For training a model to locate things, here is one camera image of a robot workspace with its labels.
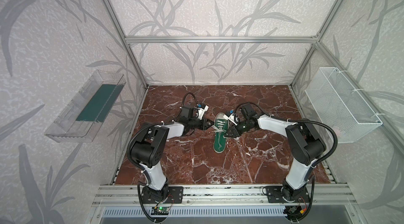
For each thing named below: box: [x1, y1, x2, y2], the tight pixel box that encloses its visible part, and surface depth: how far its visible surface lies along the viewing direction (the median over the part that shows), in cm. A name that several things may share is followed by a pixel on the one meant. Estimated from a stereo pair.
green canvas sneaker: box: [213, 112, 230, 154], surface depth 91 cm
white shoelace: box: [210, 120, 227, 143], surface depth 96 cm
